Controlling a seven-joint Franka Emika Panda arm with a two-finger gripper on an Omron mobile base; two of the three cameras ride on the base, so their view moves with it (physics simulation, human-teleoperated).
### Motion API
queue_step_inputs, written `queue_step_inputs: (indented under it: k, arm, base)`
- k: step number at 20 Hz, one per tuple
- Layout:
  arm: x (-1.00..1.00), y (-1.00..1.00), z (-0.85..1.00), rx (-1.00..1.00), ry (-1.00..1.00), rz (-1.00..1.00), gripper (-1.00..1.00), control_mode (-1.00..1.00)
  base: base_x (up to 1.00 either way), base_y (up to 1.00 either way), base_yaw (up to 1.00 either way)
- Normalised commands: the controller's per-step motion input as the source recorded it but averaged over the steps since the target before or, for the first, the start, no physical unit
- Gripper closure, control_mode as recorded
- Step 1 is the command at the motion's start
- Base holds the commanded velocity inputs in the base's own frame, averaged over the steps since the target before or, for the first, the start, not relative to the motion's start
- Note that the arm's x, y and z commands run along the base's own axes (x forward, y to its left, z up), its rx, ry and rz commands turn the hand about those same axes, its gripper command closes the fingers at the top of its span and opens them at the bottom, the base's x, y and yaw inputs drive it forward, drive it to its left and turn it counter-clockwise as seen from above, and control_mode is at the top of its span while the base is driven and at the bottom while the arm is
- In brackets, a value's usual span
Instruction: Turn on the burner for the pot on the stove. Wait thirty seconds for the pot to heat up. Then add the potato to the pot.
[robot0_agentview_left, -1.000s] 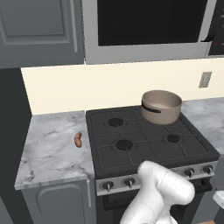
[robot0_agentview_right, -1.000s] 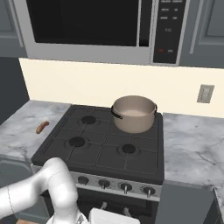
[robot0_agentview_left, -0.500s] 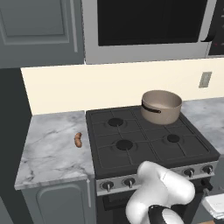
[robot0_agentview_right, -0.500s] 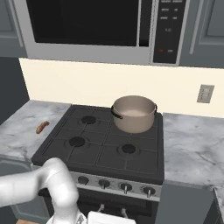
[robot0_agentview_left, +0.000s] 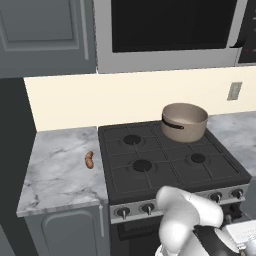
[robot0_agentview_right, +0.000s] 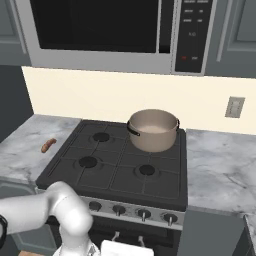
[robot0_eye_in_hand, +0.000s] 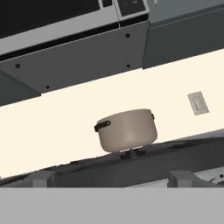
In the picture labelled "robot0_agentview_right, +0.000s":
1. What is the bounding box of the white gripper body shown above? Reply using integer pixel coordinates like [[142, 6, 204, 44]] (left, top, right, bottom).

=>
[[100, 239, 155, 256]]

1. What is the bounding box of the black stove knob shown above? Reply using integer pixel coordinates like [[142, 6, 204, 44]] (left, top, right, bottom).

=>
[[112, 204, 127, 217], [136, 207, 152, 223], [163, 212, 179, 228], [88, 200, 103, 212]]

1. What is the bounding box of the black gas stove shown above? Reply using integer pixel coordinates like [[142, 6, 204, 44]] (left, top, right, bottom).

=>
[[35, 118, 189, 232]]

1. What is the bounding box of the black oven door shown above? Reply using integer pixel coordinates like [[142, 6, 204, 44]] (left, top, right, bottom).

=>
[[45, 215, 183, 256]]

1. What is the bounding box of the grey base cupboard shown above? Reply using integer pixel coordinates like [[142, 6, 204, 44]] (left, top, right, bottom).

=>
[[176, 207, 256, 256], [0, 179, 63, 256]]

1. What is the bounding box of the brown sausage-shaped food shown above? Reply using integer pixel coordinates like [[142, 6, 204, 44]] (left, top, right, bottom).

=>
[[40, 137, 58, 154]]

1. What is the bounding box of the silver microwave oven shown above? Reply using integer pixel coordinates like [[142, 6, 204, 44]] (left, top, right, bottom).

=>
[[14, 0, 218, 76]]

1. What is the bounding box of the beige pot with black handles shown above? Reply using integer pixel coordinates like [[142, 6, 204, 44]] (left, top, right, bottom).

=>
[[126, 108, 181, 154]]

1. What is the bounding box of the grey wall outlet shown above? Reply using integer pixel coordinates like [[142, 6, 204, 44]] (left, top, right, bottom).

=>
[[224, 95, 246, 120]]

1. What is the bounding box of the black microwave door handle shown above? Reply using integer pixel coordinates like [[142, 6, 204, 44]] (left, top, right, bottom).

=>
[[158, 0, 172, 55]]

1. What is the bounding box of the grey wall cupboard door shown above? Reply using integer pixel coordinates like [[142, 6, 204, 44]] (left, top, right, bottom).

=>
[[0, 0, 32, 67], [204, 0, 256, 80]]

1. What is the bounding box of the grey cupboard door handle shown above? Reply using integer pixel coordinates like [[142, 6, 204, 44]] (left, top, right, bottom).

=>
[[215, 0, 233, 63]]

